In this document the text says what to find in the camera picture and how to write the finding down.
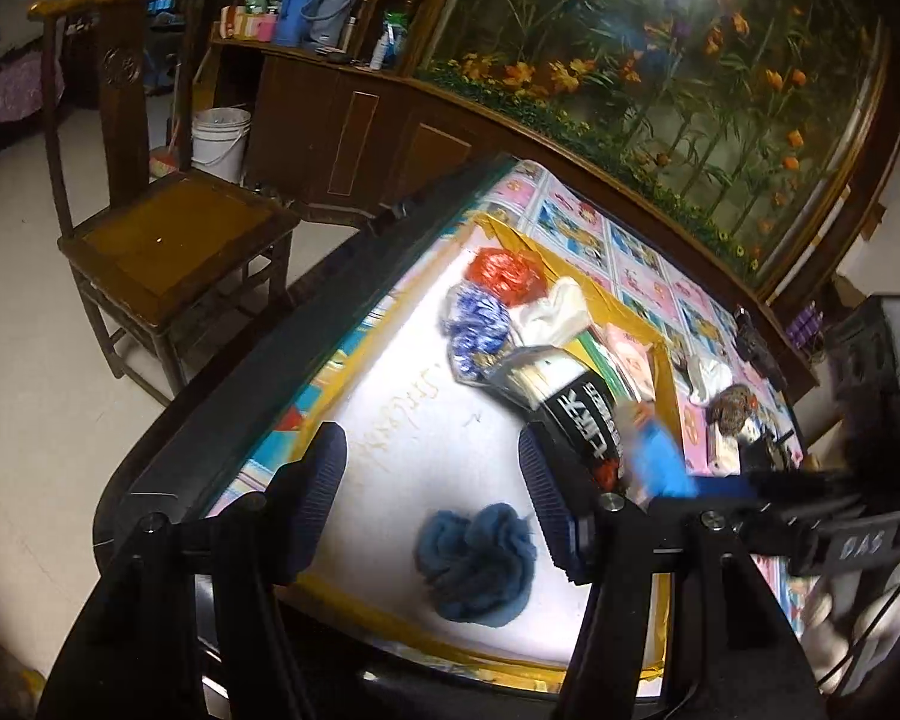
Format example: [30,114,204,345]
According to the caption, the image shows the yellow cardboard box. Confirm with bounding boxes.
[266,210,691,695]

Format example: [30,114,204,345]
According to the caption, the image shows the blue tissue pack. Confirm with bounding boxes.
[622,405,702,511]

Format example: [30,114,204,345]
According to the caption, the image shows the wooden chair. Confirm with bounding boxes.
[28,0,301,406]

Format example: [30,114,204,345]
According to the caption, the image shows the pink tissue pack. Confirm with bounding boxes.
[600,322,665,402]

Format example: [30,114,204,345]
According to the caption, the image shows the pink floral cloth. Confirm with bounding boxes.
[0,52,65,125]

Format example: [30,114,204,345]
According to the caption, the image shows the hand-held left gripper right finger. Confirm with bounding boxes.
[517,424,830,720]

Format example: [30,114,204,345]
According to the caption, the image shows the white crumpled cloth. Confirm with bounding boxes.
[686,352,732,402]

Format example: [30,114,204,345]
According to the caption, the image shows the broom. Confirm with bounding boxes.
[148,52,196,181]

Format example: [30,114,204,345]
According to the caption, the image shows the white plastic bucket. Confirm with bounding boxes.
[191,107,252,185]

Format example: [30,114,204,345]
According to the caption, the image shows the yellow green sponge pack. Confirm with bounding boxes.
[574,326,638,398]

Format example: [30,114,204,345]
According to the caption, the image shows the blue and silver wrapper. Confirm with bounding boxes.
[442,285,511,383]

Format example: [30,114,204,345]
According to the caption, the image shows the red plastic bag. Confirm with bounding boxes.
[465,247,548,308]

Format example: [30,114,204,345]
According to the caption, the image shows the black snack packet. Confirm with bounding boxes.
[521,367,638,492]

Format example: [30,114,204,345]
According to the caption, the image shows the glass case with artificial flowers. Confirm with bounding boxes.
[412,0,900,301]

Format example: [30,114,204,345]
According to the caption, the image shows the black plastic tool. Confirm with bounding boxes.
[731,306,788,391]

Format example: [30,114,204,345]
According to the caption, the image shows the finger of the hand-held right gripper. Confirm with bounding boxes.
[690,469,856,503]
[727,510,826,575]

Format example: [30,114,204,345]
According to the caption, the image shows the blue fluffy cloth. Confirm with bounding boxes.
[414,504,537,627]

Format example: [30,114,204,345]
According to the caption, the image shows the pink packets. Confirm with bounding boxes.
[220,6,278,42]

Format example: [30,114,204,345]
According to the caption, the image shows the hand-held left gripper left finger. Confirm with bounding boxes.
[37,421,350,720]

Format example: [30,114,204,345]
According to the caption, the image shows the grey blue thermos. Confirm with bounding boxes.
[304,0,357,52]

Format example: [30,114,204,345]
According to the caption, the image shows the dark wooden cabinet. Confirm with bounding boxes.
[210,34,818,406]

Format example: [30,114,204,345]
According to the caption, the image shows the dark round table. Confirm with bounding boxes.
[94,154,826,720]

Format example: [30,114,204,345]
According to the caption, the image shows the white plastic bag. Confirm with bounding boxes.
[510,277,593,350]

